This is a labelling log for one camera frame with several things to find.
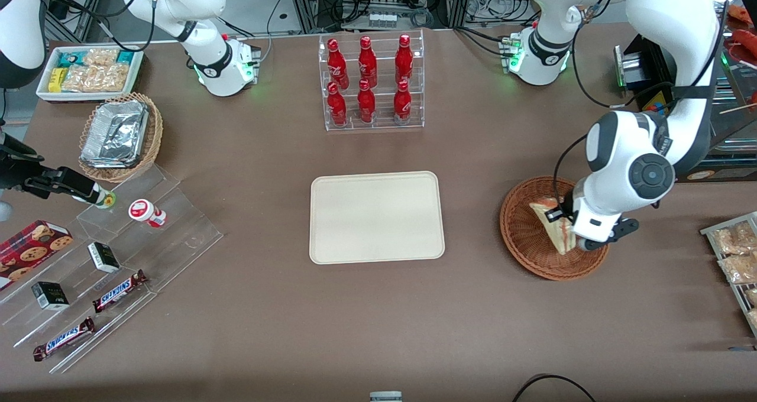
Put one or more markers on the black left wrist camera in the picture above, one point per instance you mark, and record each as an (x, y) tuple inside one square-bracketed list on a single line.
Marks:
[(559, 213)]

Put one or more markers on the teal snack pack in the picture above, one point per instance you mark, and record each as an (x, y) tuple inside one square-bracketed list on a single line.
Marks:
[(125, 57), (71, 59)]

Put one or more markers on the red lidded small jar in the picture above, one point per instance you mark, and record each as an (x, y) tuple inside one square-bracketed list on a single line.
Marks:
[(145, 211)]

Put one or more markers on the clear acrylic stepped shelf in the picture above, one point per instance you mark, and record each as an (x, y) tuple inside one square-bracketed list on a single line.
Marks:
[(177, 236)]

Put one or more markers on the black glass display case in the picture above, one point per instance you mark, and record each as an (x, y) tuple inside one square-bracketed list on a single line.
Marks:
[(733, 165)]

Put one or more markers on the Snickers chocolate bar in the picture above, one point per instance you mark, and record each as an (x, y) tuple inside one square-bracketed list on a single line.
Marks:
[(62, 339), (118, 291)]

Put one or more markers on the red soda bottle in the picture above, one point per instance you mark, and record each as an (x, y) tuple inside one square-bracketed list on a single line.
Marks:
[(366, 106), (337, 109), (367, 65), (404, 62), (402, 106), (337, 65)]

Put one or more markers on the small dark green box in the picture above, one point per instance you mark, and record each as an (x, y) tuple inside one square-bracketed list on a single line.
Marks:
[(103, 257), (50, 295)]

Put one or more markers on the clear bag of fried snacks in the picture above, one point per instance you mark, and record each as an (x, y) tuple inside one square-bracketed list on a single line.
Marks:
[(733, 239), (739, 269), (752, 295), (753, 318)]

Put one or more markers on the grey device at table edge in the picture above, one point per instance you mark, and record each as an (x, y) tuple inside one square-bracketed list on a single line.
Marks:
[(385, 396)]

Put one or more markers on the clear acrylic bottle rack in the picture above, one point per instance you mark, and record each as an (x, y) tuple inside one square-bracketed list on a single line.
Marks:
[(384, 124)]

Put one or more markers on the brown wicker basket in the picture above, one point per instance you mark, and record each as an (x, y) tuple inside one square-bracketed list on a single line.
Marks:
[(532, 254)]

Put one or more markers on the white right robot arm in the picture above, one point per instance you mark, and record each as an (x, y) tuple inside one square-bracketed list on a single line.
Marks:
[(219, 65)]

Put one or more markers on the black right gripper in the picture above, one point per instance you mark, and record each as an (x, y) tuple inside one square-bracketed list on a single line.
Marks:
[(36, 181)]

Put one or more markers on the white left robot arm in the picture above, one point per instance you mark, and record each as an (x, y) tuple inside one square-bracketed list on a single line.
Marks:
[(668, 12)]

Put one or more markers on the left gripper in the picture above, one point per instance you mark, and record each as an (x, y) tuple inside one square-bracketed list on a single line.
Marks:
[(566, 208)]

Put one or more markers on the white power strip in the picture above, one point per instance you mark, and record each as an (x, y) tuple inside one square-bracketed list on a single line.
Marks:
[(382, 20)]

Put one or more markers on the red tartan cookie box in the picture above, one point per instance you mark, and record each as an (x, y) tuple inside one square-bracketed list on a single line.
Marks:
[(29, 251)]

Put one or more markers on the cream plastic tray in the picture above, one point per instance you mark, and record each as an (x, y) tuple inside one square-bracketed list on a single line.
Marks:
[(375, 219)]

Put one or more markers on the clear bag of crackers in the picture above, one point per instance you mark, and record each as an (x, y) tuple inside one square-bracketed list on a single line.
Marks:
[(112, 78), (100, 57), (78, 78)]

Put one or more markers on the triangular sandwich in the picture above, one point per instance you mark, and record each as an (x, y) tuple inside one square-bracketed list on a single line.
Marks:
[(550, 224)]

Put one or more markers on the metal equipment rack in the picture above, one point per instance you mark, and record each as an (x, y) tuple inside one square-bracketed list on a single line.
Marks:
[(307, 0)]

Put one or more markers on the white snack bin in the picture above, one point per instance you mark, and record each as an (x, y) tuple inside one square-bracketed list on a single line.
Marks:
[(89, 96)]

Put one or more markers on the yellow snack pack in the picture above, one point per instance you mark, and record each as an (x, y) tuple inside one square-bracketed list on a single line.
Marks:
[(56, 80)]

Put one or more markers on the silver foil pack stack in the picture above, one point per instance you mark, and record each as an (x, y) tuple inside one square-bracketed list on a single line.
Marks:
[(115, 133)]

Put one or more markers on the light wicker basket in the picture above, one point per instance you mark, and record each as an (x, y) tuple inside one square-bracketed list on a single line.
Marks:
[(155, 136)]

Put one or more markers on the black electronics box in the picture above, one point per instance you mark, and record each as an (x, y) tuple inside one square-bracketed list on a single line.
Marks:
[(650, 65)]

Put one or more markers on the green sunflower small jar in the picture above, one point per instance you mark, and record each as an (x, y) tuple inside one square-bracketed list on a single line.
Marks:
[(108, 200)]

